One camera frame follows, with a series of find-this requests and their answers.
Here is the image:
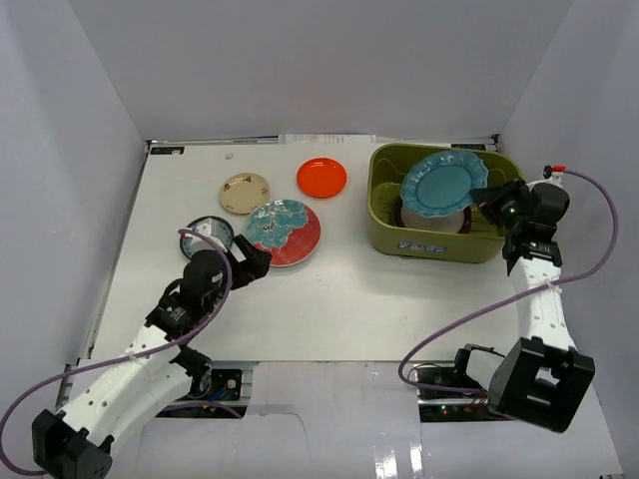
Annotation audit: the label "white paper sheets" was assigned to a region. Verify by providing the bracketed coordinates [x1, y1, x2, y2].
[278, 134, 376, 145]

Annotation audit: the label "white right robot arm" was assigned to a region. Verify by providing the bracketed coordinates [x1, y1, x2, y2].
[450, 179, 595, 433]

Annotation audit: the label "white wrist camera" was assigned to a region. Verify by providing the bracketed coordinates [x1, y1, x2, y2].
[542, 165, 566, 187]
[191, 219, 226, 252]

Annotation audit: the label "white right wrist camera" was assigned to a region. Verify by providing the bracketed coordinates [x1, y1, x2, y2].
[542, 165, 566, 187]

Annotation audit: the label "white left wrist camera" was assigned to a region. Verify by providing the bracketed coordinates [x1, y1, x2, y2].
[191, 219, 226, 252]

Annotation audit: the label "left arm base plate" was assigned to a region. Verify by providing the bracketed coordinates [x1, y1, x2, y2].
[187, 369, 243, 402]

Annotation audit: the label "blue white patterned plate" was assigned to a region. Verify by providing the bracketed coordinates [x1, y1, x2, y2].
[179, 216, 234, 259]

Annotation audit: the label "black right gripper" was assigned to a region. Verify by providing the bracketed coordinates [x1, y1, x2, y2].
[468, 177, 529, 234]

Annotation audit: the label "red rimmed beige plate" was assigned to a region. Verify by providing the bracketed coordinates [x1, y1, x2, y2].
[392, 202, 471, 234]

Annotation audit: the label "red teal floral plate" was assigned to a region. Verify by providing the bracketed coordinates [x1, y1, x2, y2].
[244, 200, 321, 267]

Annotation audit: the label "cream floral small plate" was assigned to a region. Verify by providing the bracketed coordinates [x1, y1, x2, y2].
[218, 173, 271, 215]

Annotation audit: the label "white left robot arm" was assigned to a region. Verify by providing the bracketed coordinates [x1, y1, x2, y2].
[31, 235, 272, 478]

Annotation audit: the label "teal scalloped plate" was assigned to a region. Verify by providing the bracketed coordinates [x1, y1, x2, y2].
[400, 150, 488, 218]

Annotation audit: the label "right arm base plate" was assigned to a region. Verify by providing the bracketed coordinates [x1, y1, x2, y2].
[411, 363, 500, 423]

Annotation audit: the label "orange round plate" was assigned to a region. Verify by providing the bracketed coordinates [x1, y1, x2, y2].
[296, 158, 347, 199]

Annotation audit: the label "olive green plastic bin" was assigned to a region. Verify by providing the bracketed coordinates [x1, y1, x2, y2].
[367, 144, 521, 263]

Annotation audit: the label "black label sticker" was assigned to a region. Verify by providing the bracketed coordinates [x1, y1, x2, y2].
[450, 143, 487, 151]
[149, 146, 185, 156]

